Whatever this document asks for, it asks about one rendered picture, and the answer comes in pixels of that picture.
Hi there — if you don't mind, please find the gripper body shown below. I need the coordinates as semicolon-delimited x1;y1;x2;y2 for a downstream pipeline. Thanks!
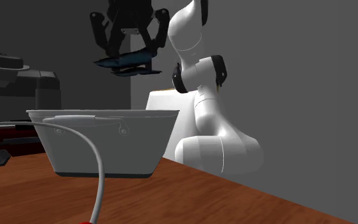
106;0;155;32

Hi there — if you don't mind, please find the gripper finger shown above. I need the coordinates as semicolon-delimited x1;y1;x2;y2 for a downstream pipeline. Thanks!
89;11;127;59
139;8;170;73

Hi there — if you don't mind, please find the dark blue object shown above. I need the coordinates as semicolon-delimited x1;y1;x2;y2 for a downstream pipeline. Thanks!
93;48;163;77

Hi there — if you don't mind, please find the dark grey appliance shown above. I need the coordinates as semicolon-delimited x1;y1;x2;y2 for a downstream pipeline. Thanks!
0;52;62;122

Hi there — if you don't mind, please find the dark red cabinet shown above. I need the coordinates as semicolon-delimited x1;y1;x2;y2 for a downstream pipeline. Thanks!
0;120;47;162

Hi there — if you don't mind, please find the grey bucket with handle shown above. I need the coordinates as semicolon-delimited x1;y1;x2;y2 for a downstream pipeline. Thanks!
25;108;180;179

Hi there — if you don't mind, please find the white curved cable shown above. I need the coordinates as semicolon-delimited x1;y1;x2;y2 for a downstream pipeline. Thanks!
0;121;106;224

